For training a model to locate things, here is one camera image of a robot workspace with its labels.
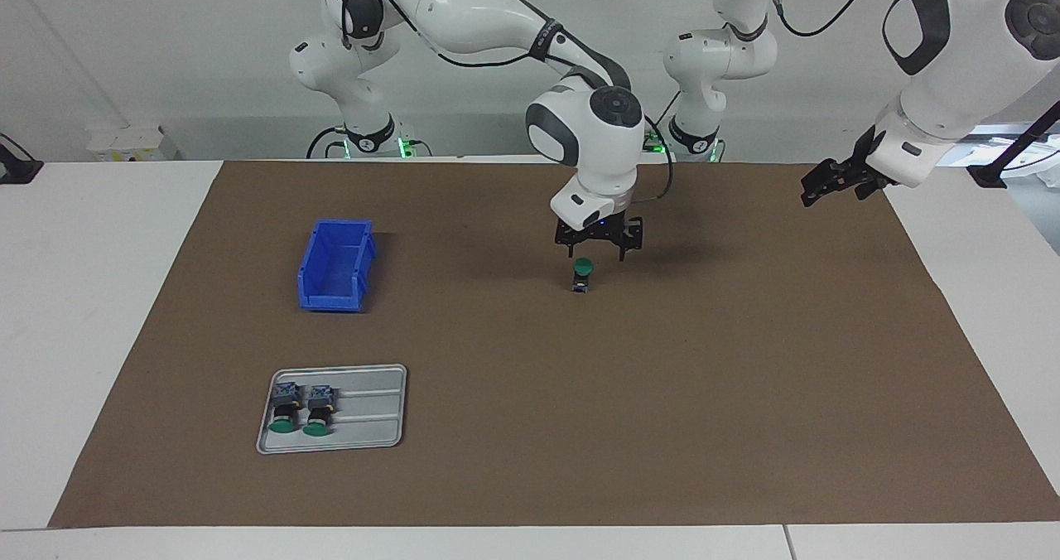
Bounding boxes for brown table mat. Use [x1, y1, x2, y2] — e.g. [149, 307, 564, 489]
[48, 161, 1060, 529]

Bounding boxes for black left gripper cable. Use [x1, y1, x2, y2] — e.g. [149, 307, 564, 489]
[766, 0, 889, 37]

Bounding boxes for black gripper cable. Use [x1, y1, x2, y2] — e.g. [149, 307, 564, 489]
[364, 0, 674, 206]
[766, 0, 889, 37]

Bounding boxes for white box with label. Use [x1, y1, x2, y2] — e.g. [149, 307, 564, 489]
[87, 125, 180, 162]

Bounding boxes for black left arm base cable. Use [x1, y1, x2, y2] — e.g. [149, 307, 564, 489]
[644, 92, 680, 153]

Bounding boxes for black arm base cable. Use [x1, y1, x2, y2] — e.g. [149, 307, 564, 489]
[306, 125, 349, 160]
[644, 92, 680, 153]

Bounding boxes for black camera stand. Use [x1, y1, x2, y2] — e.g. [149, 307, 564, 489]
[966, 100, 1060, 189]

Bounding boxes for blue plastic storage bin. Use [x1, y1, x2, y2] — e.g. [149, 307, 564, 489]
[296, 219, 378, 313]

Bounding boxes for grey metal tray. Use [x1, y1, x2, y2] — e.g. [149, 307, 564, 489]
[256, 364, 408, 456]

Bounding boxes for white sheet pile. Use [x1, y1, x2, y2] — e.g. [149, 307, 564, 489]
[965, 121, 1060, 188]

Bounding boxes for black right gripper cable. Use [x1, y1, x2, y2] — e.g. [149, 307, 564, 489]
[364, 0, 674, 206]

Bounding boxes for black right arm base cable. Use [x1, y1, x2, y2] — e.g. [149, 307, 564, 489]
[306, 125, 349, 160]

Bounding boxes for black table clamp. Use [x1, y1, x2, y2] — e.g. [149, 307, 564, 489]
[0, 133, 44, 185]

